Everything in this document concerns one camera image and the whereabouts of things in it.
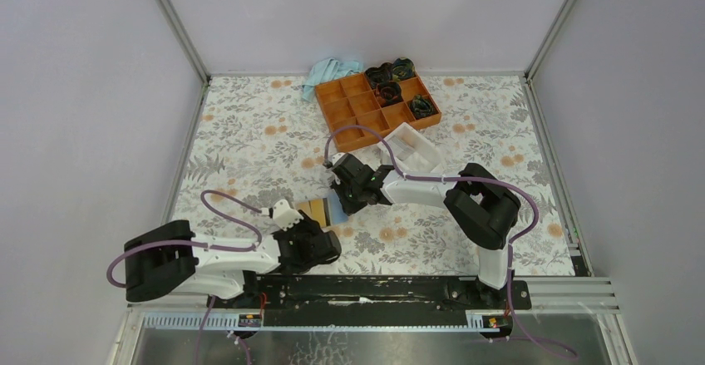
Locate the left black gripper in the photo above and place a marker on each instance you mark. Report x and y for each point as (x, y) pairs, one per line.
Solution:
(307, 225)

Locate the dark rolled band top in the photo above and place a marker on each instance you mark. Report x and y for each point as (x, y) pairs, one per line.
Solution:
(379, 75)

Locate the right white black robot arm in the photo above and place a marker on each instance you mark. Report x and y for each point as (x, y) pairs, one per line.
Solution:
(484, 210)

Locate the dark rolled band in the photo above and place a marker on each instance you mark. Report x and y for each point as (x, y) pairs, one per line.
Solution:
(379, 75)
(422, 107)
(388, 93)

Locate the white card box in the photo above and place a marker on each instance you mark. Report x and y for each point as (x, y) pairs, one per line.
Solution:
(413, 152)

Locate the dark rolled band corner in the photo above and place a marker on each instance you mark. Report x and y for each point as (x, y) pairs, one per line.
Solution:
(403, 69)

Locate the light blue cloth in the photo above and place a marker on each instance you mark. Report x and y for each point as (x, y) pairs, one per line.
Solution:
(328, 70)

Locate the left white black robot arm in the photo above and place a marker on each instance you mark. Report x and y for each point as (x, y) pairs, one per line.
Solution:
(174, 259)

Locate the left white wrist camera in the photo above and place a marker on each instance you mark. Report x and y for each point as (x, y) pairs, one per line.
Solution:
(284, 215)

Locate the orange compartment tray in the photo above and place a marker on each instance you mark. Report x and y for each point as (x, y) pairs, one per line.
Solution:
(351, 110)

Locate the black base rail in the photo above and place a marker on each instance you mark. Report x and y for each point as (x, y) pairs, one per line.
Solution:
(330, 301)

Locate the dark rolled band middle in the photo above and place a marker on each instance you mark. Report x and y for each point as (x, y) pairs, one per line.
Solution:
(388, 93)

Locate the beige card holder wallet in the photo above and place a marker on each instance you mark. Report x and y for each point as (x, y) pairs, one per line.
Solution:
(336, 209)

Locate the dark rolled band right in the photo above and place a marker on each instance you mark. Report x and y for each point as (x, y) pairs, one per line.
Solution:
(422, 107)

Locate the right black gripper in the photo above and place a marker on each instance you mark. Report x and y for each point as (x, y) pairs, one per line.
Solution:
(338, 185)

